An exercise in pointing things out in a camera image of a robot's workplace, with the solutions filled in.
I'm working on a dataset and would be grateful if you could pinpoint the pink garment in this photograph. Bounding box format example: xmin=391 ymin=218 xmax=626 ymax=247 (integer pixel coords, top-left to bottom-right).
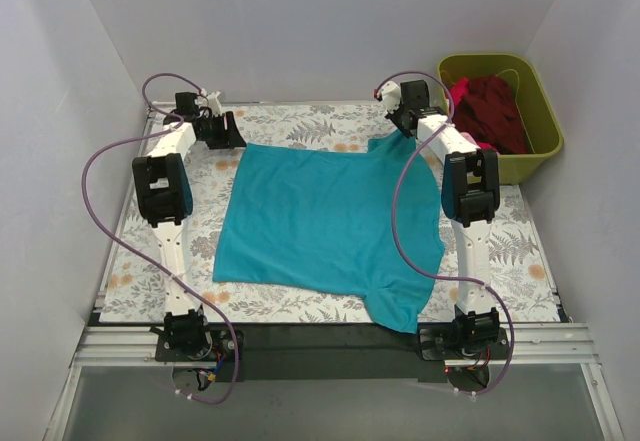
xmin=450 ymin=78 xmax=498 ymax=152

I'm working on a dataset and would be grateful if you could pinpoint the dark red garment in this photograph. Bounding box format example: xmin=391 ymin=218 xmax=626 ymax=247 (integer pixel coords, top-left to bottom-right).
xmin=451 ymin=75 xmax=529 ymax=155

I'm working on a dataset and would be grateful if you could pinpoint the green plastic bin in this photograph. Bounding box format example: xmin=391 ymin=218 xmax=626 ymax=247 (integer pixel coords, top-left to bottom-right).
xmin=438 ymin=52 xmax=564 ymax=184

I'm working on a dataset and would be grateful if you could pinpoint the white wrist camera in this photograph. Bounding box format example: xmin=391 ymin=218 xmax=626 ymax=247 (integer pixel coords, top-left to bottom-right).
xmin=374 ymin=81 xmax=402 ymax=113
xmin=196 ymin=89 xmax=224 ymax=116

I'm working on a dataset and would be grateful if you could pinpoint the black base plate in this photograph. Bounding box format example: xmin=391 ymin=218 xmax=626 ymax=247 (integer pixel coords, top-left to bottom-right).
xmin=150 ymin=322 xmax=509 ymax=383

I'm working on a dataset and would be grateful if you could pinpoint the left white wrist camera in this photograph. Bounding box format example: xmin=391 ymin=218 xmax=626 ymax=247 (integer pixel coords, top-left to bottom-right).
xmin=196 ymin=89 xmax=224 ymax=116

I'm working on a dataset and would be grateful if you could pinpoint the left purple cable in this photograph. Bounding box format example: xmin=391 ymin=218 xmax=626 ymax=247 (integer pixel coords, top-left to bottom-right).
xmin=82 ymin=73 xmax=247 ymax=406

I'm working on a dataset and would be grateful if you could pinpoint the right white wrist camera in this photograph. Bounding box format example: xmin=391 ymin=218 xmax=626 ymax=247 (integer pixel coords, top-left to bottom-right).
xmin=374 ymin=81 xmax=402 ymax=113

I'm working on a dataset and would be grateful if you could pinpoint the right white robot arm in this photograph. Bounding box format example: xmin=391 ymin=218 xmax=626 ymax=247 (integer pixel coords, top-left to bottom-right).
xmin=376 ymin=80 xmax=500 ymax=359

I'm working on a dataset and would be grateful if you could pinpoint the teal t shirt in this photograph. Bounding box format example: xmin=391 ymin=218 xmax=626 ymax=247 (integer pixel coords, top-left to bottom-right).
xmin=213 ymin=133 xmax=445 ymax=333

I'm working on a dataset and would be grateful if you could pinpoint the aluminium frame rail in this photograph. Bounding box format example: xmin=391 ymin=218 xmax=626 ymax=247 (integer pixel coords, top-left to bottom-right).
xmin=73 ymin=323 xmax=600 ymax=366

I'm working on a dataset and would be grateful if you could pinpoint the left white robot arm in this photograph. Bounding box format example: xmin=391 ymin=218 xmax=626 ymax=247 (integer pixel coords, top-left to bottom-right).
xmin=132 ymin=91 xmax=247 ymax=316

